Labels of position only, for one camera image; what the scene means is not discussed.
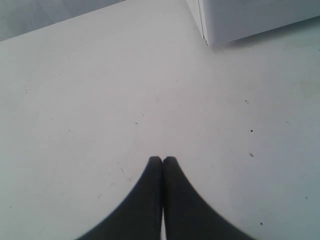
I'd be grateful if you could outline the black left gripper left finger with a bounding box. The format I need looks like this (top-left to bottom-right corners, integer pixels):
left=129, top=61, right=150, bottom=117
left=80, top=156, right=163, bottom=240

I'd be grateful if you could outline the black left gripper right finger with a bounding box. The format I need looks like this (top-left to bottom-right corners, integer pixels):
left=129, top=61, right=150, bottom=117
left=163, top=156, right=252, bottom=240

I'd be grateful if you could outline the white microwave oven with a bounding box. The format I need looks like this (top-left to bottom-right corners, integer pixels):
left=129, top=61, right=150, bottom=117
left=186, top=0, right=320, bottom=46

